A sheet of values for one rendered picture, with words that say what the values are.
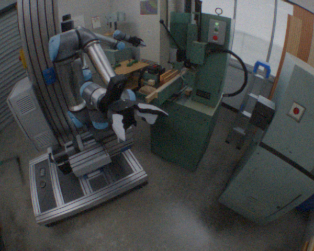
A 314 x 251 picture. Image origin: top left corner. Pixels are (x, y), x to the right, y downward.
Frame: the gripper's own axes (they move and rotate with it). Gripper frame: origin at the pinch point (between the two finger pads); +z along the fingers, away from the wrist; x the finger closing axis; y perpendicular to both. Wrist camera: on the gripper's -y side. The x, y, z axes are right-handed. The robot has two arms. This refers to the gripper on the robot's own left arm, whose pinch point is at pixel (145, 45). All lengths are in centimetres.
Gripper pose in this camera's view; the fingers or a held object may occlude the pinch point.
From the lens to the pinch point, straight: 165.1
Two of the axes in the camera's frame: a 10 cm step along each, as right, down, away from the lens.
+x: 5.8, -5.4, -6.1
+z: 7.9, 1.7, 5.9
